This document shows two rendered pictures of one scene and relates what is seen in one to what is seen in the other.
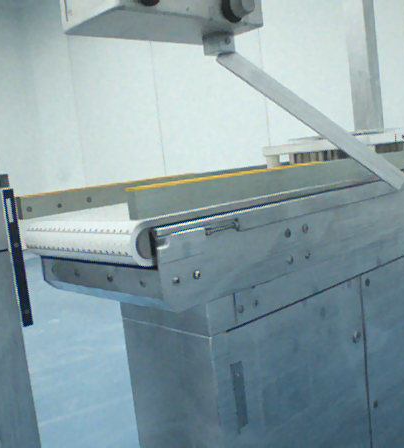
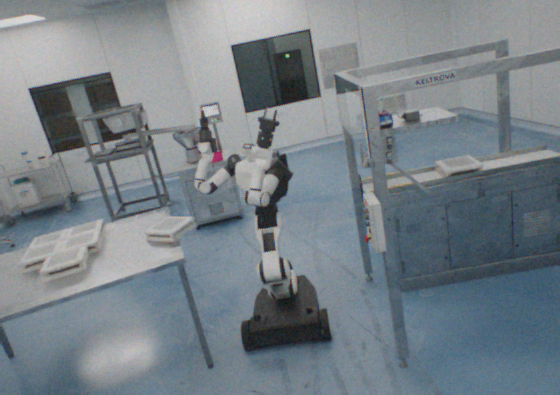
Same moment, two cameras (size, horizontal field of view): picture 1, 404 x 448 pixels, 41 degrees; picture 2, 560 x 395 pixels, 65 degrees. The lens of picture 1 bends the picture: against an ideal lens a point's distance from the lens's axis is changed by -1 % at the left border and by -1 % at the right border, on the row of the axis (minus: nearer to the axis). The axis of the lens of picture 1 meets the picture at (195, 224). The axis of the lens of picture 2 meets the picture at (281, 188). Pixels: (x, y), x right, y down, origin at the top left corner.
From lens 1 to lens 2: 2.49 m
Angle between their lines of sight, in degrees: 46
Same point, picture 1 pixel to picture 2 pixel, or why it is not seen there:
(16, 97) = (441, 12)
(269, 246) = (402, 199)
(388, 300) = (460, 210)
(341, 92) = not seen: outside the picture
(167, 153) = not seen: hidden behind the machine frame
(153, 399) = not seen: hidden behind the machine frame
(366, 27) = (502, 107)
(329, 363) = (430, 223)
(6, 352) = (359, 207)
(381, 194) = (446, 186)
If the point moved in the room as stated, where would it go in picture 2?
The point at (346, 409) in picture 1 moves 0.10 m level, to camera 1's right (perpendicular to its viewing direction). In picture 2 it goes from (437, 235) to (451, 237)
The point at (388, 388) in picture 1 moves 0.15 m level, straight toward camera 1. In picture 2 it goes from (458, 233) to (443, 241)
